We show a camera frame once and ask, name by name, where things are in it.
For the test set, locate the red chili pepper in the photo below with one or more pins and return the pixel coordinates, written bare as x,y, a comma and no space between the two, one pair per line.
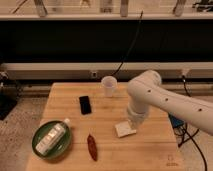
92,147

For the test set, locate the white wall outlet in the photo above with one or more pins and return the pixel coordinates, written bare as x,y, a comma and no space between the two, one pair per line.
94,74

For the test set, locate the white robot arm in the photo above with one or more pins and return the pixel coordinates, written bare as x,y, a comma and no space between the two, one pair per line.
145,90

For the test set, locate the black object at left edge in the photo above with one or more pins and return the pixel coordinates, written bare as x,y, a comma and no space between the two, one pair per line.
7,103

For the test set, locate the blue box on floor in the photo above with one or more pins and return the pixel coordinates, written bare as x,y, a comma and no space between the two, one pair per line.
175,122

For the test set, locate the white rectangular sponge block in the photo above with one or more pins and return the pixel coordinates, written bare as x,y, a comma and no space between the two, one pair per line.
124,129

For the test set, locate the translucent plastic cup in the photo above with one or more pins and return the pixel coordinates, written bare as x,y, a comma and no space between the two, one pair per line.
109,84

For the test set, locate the white plastic bottle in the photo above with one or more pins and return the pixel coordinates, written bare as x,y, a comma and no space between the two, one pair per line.
52,137

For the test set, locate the green round bowl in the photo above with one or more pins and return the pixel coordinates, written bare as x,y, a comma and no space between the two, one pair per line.
41,136

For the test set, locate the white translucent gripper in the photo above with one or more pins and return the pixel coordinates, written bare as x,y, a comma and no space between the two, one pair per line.
135,119

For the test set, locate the black smartphone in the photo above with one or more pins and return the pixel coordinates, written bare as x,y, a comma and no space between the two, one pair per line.
85,105

